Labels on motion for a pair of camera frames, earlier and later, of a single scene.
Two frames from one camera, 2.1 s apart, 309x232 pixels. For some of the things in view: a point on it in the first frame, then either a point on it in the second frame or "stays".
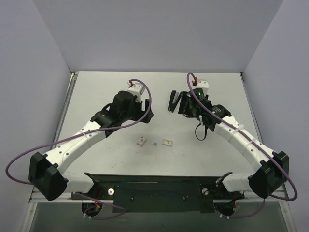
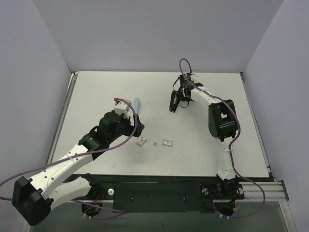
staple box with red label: (142, 141) stays
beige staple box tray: (167, 142) stays
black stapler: (175, 96) stays
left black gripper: (147, 109) → (134, 124)
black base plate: (158, 194) stays
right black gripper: (182, 103) → (180, 94)
